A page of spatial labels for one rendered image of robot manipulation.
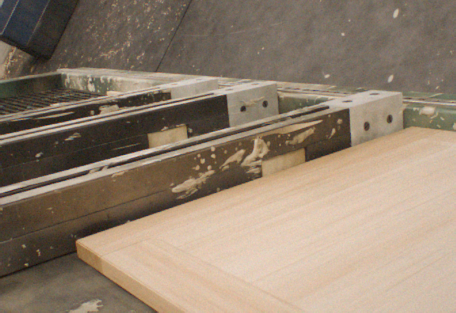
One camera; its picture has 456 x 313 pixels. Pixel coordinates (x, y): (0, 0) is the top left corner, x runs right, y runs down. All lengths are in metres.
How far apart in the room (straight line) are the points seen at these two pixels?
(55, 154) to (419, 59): 1.57
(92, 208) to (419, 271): 0.33
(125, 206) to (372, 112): 0.42
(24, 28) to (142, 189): 4.29
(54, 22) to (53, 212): 4.40
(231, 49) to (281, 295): 2.57
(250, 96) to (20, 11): 3.91
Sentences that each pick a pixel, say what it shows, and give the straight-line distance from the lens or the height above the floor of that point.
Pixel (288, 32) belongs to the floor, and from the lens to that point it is 2.74.
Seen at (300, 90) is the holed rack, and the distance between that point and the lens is 1.13.
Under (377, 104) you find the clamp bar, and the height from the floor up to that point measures 0.97.
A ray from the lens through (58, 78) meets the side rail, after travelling 2.07.
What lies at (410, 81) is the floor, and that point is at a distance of 2.19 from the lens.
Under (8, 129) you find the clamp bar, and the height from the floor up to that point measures 1.29.
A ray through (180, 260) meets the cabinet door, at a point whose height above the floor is 1.32.
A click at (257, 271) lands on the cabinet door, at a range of 0.50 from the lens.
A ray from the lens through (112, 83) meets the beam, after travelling 1.74.
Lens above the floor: 1.64
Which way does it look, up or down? 37 degrees down
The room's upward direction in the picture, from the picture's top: 61 degrees counter-clockwise
